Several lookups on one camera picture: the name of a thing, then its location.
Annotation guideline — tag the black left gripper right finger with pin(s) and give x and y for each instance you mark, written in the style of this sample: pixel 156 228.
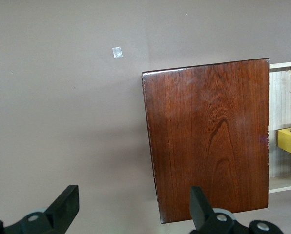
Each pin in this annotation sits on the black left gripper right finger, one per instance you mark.
pixel 201 214

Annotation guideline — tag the dark brown wooden cabinet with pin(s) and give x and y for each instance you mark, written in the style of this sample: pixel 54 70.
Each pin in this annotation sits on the dark brown wooden cabinet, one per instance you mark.
pixel 209 146

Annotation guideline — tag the yellow wooden block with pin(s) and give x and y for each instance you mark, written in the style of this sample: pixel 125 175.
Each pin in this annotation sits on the yellow wooden block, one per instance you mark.
pixel 288 141

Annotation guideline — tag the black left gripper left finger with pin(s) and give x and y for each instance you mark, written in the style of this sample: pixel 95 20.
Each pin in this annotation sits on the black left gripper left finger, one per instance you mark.
pixel 62 209

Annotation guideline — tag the small clear tape patch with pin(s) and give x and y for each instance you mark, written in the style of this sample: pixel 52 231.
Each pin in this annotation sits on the small clear tape patch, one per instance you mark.
pixel 117 52

